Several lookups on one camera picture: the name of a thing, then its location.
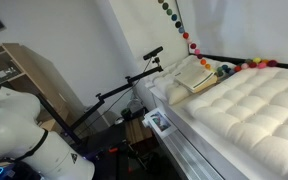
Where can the white book with green stripe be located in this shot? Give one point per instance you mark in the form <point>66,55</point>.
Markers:
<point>194,77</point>

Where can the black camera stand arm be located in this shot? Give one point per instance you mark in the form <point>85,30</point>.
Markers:
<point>117,90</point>

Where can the white framed photo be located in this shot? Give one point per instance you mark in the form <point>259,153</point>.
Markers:
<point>160,121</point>

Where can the grey round jar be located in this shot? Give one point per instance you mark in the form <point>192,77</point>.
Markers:
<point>136,106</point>

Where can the small red tool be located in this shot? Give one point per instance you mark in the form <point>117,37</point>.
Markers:
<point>113,150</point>

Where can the grey devices on shelf board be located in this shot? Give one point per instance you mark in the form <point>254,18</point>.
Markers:
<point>0,71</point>

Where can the colorful felt ball garland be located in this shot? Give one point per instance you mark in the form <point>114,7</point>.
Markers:
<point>262,65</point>

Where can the large white tufted cushion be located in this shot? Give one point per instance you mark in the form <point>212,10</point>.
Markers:
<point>257,113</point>

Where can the black round gadget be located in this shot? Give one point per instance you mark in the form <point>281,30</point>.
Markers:
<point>126,114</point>

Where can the brown wooden side table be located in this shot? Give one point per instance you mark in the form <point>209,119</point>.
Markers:
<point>137,131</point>

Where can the white bench base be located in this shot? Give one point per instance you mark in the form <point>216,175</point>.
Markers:
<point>197,143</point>

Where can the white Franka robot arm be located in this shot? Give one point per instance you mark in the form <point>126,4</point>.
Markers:
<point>14,133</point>

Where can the light wooden shelf unit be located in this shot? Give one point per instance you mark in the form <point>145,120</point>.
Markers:
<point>34,66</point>

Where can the black low platform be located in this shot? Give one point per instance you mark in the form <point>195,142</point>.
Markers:
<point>104,140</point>

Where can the black stereo camera bar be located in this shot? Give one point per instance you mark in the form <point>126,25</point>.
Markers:
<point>152,53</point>

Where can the black bench back rail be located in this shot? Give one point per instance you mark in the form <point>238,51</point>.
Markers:
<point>224,58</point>

